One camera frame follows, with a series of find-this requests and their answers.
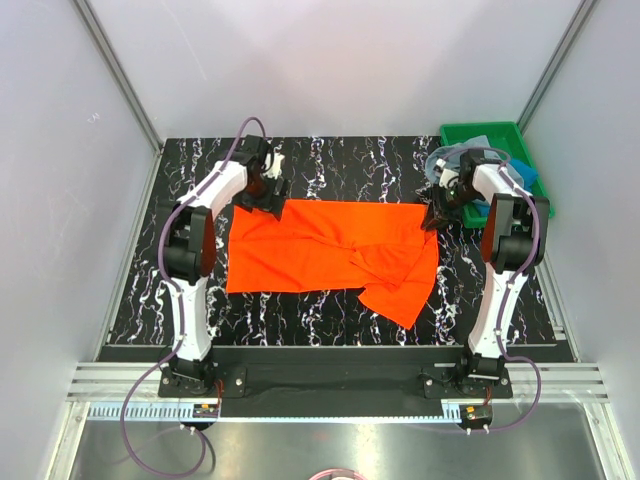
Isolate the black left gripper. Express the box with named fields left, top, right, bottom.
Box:
left=235, top=172, right=291, bottom=220

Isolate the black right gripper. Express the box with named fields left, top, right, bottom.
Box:
left=420, top=183, right=482, bottom=232

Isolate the orange t shirt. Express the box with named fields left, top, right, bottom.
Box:
left=226, top=199, right=439, bottom=329

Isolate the grey-blue t shirt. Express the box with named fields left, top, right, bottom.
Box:
left=425, top=135, right=490, bottom=185

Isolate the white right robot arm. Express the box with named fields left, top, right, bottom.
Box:
left=422, top=147, right=551, bottom=397

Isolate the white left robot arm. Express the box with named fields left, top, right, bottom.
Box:
left=157, top=135, right=289, bottom=396

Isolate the blue t shirt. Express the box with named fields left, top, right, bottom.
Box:
left=474, top=158, right=538, bottom=217

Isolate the green plastic bin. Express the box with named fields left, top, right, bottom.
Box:
left=440, top=121, right=548, bottom=197

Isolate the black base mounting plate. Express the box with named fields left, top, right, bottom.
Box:
left=159, top=346, right=513, bottom=400

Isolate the right connector box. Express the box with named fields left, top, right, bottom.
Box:
left=460, top=404, right=493, bottom=428

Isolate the connector box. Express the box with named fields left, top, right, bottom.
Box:
left=460, top=404, right=493, bottom=428
left=193, top=399, right=221, bottom=418

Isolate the left connector box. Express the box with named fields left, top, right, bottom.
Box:
left=193, top=399, right=221, bottom=418

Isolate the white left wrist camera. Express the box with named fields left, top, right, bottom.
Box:
left=263, top=153, right=285, bottom=179

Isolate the aluminium frame rail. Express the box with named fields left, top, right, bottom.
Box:
left=67, top=363, right=609, bottom=424

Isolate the left aluminium corner post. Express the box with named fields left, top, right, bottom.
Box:
left=70, top=0, right=164, bottom=153

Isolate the aluminium corner post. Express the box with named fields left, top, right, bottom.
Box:
left=517, top=0, right=600, bottom=134
left=70, top=0, right=164, bottom=153

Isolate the right aluminium corner post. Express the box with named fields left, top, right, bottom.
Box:
left=517, top=0, right=600, bottom=134

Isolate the pink cable loop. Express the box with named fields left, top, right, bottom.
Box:
left=308, top=467, right=362, bottom=480

